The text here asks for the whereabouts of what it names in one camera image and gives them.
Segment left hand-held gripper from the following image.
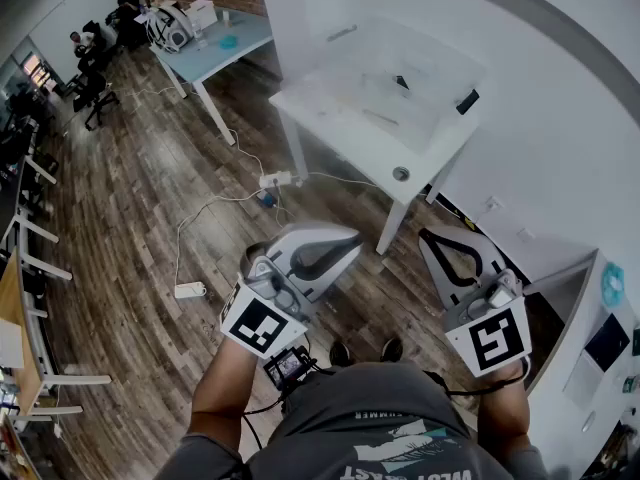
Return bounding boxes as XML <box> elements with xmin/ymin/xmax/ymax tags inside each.
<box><xmin>219</xmin><ymin>221</ymin><xmax>365</xmax><ymax>361</ymax></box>

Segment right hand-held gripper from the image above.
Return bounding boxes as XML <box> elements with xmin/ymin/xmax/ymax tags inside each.
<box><xmin>417</xmin><ymin>225</ymin><xmax>534</xmax><ymax>379</ymax></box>

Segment clear plastic storage bin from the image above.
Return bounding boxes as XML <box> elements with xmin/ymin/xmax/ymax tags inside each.
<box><xmin>277</xmin><ymin>13</ymin><xmax>487</xmax><ymax>157</ymax></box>

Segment person's right forearm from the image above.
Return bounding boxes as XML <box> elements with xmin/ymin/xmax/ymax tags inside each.
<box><xmin>477</xmin><ymin>362</ymin><xmax>531</xmax><ymax>452</ymax></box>

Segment person's left forearm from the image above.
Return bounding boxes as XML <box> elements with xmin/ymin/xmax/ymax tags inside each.
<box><xmin>192</xmin><ymin>337</ymin><xmax>264</xmax><ymax>449</ymax></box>

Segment white power strip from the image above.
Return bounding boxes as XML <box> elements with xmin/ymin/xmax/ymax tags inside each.
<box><xmin>258</xmin><ymin>170</ymin><xmax>294</xmax><ymax>189</ymax></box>

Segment person's left black shoe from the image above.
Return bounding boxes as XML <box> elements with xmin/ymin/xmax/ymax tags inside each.
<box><xmin>328</xmin><ymin>340</ymin><xmax>352</xmax><ymax>368</ymax></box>

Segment person's black shoe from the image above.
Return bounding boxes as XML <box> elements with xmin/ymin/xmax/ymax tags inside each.
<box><xmin>328</xmin><ymin>340</ymin><xmax>352</xmax><ymax>368</ymax></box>
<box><xmin>379</xmin><ymin>336</ymin><xmax>405</xmax><ymax>364</ymax></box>

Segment small white table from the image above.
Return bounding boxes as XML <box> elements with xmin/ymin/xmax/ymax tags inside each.
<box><xmin>268</xmin><ymin>85</ymin><xmax>482</xmax><ymax>257</ymax></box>

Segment person's right black shoe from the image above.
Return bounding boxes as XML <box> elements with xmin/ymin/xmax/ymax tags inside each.
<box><xmin>379</xmin><ymin>336</ymin><xmax>405</xmax><ymax>364</ymax></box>

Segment black waist monitor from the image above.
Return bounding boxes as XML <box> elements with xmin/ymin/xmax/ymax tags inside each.
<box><xmin>262</xmin><ymin>346</ymin><xmax>311</xmax><ymax>389</ymax></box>

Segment white power adapter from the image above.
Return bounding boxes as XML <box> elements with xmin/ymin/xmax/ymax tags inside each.
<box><xmin>173</xmin><ymin>281</ymin><xmax>208</xmax><ymax>299</ymax></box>

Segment white side desk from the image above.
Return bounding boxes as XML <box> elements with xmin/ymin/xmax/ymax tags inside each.
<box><xmin>522</xmin><ymin>247</ymin><xmax>640</xmax><ymax>474</ymax></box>

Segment teal patterned disc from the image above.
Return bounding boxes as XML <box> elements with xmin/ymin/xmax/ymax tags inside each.
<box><xmin>599</xmin><ymin>261</ymin><xmax>626</xmax><ymax>307</ymax></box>

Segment black remote control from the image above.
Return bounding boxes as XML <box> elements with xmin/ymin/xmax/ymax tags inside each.
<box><xmin>454</xmin><ymin>88</ymin><xmax>481</xmax><ymax>116</ymax></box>

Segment grey laptop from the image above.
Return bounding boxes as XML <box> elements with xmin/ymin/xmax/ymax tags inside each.
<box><xmin>562</xmin><ymin>312</ymin><xmax>632</xmax><ymax>412</ymax></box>

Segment light blue desk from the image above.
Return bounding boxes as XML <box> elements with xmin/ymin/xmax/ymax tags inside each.
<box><xmin>149</xmin><ymin>6</ymin><xmax>276</xmax><ymax>147</ymax></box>

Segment white grey machine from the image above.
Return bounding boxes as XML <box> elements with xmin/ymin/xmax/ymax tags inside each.
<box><xmin>144</xmin><ymin>0</ymin><xmax>197</xmax><ymax>54</ymax></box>

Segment black office chair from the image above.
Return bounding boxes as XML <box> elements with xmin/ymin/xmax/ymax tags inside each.
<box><xmin>72</xmin><ymin>70</ymin><xmax>121</xmax><ymax>132</ymax></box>

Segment wooden desk white legs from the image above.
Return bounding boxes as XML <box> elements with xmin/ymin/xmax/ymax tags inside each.
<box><xmin>0</xmin><ymin>247</ymin><xmax>114</xmax><ymax>469</ymax></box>

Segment black desk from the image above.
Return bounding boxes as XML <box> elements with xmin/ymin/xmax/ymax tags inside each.
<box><xmin>0</xmin><ymin>117</ymin><xmax>61</xmax><ymax>249</ymax></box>

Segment white adapter cable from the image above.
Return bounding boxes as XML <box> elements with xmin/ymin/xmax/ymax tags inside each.
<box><xmin>174</xmin><ymin>187</ymin><xmax>266</xmax><ymax>287</ymax></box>

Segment white power strip cable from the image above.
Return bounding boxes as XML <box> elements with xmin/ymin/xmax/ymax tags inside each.
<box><xmin>227</xmin><ymin>127</ymin><xmax>266</xmax><ymax>177</ymax></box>

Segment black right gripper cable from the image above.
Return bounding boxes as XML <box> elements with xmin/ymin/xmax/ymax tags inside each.
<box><xmin>422</xmin><ymin>357</ymin><xmax>532</xmax><ymax>399</ymax></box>

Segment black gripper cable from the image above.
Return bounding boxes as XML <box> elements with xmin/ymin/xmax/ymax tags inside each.
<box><xmin>242</xmin><ymin>362</ymin><xmax>321</xmax><ymax>452</ymax></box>
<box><xmin>422</xmin><ymin>357</ymin><xmax>532</xmax><ymax>399</ymax></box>

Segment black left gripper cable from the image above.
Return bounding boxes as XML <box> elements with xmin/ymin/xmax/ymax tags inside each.
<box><xmin>242</xmin><ymin>362</ymin><xmax>321</xmax><ymax>452</ymax></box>

